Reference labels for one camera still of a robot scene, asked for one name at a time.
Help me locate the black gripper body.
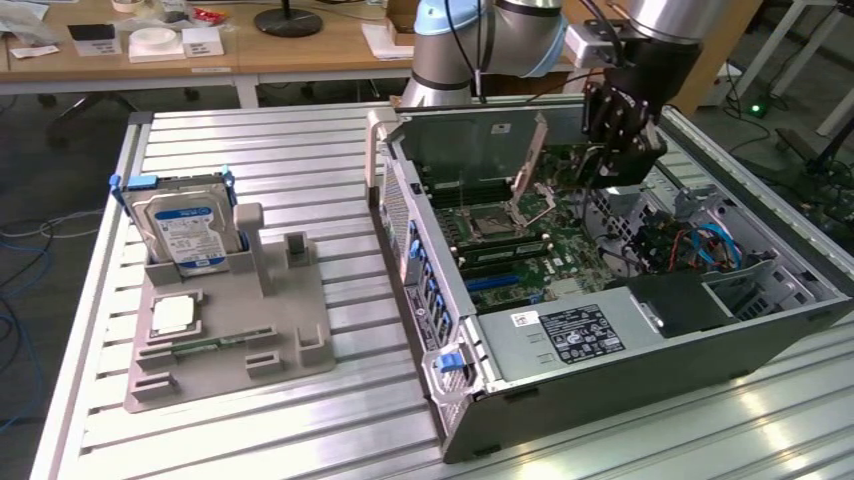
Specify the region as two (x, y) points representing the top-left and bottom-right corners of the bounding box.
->
(603, 38), (705, 124)

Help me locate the low-profile graphics card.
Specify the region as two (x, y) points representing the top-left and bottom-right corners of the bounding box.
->
(510, 112), (669, 201)

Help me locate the metal disk bay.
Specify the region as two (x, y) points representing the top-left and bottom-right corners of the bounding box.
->
(578, 164), (681, 241)

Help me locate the metal socket cover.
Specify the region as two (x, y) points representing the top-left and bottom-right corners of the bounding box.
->
(508, 182), (558, 226)

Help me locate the CPU socket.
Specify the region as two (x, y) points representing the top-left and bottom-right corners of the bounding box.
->
(465, 202), (518, 237)

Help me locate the green motherboard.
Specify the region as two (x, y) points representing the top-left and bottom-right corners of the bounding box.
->
(425, 174), (632, 307)

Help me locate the installed green RAM stick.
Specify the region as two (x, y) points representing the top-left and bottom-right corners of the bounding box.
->
(465, 245), (544, 266)
(454, 238), (540, 252)

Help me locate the white paper stack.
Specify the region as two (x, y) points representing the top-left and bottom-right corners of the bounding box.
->
(361, 22), (416, 61)

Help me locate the brown cardboard box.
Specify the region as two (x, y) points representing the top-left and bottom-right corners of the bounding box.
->
(385, 0), (420, 34)

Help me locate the blue expansion slot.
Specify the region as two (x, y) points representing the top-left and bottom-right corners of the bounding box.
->
(464, 273), (521, 294)

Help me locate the wooden desk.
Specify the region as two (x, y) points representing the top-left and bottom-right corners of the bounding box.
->
(0, 0), (601, 97)

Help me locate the grey power supply unit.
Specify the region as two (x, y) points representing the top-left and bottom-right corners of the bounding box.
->
(473, 287), (665, 384)

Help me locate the black round lamp base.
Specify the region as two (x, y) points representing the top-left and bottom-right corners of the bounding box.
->
(252, 0), (325, 39)

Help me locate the open black PC case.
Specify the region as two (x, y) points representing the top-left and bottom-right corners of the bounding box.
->
(364, 89), (854, 464)

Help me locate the plain white box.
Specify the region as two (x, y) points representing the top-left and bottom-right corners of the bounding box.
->
(180, 25), (228, 59)

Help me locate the hard disk in blue caddy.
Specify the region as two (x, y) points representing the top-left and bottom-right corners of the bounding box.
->
(107, 164), (249, 277)

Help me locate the silver CPU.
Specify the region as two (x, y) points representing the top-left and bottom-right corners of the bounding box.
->
(149, 298), (201, 335)

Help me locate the grey parts rack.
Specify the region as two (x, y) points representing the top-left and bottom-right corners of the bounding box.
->
(122, 199), (338, 415)

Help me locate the black chair base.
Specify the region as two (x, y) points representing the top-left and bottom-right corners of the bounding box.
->
(37, 89), (142, 149)

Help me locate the white box with black lid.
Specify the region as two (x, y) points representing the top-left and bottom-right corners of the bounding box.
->
(65, 23), (125, 57)

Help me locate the clear plastic bag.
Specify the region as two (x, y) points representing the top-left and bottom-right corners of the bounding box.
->
(0, 0), (62, 44)

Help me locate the black cable over case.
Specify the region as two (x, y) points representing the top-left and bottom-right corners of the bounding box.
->
(562, 69), (609, 97)

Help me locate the white switch box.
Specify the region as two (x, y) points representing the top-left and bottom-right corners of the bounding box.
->
(705, 63), (736, 109)

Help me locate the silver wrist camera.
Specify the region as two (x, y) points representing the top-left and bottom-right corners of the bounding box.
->
(564, 20), (625, 68)

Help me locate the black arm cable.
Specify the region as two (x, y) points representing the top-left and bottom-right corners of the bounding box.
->
(444, 0), (498, 104)

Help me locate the white desk frame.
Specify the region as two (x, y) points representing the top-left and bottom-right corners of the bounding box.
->
(725, 0), (854, 137)

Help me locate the red wire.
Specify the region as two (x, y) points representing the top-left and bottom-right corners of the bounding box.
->
(669, 228), (696, 267)

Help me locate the blue wire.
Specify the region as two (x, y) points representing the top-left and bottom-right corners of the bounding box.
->
(691, 222), (745, 274)

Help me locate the grey floor cable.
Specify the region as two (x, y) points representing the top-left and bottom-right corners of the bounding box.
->
(0, 208), (102, 240)

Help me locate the blue floor cable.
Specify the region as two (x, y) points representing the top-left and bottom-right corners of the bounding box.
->
(0, 233), (55, 437)

